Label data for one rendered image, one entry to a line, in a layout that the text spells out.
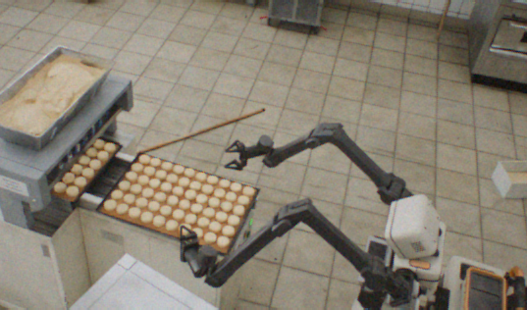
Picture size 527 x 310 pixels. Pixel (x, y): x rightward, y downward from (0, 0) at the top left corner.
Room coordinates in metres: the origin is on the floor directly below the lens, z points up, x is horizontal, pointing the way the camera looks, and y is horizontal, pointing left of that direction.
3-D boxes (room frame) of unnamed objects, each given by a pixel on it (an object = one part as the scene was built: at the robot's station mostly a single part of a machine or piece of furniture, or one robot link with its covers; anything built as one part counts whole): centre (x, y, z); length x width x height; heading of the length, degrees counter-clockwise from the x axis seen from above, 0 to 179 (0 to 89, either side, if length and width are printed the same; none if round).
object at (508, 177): (3.03, -1.84, 0.08); 0.30 x 0.22 x 0.16; 102
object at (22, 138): (1.84, 0.88, 1.25); 0.56 x 0.29 x 0.14; 165
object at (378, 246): (1.48, -0.56, 0.87); 0.28 x 0.16 x 0.22; 166
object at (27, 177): (1.84, 0.88, 1.01); 0.72 x 0.33 x 0.34; 165
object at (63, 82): (1.84, 0.87, 1.28); 0.54 x 0.27 x 0.06; 165
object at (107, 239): (1.72, 0.39, 0.45); 0.70 x 0.34 x 0.90; 75
